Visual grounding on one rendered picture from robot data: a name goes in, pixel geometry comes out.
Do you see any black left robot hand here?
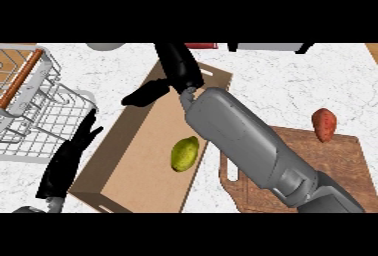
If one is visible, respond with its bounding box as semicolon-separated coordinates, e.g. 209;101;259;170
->
35;108;105;200

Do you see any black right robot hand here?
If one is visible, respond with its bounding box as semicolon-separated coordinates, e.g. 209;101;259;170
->
120;42;206;108

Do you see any cardboard box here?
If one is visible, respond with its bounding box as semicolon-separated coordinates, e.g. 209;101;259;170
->
69;58;234;214

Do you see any brown wooden cutting board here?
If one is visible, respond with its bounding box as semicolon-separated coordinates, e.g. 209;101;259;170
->
219;125;378;214

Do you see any red object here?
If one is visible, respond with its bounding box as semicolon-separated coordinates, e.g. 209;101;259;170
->
185;42;219;50

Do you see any grey round object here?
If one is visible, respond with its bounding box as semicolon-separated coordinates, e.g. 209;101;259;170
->
86;42;128;52

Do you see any grey appliance with black legs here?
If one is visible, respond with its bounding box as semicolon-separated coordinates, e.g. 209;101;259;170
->
227;42;317;55

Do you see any orange sweet potato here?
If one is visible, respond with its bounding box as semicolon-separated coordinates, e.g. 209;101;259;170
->
311;107;340;144

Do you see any tan wooden object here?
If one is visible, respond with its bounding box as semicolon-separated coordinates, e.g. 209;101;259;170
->
365;42;378;65

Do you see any white wire basket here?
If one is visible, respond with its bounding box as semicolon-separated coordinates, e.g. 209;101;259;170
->
0;43;100;164

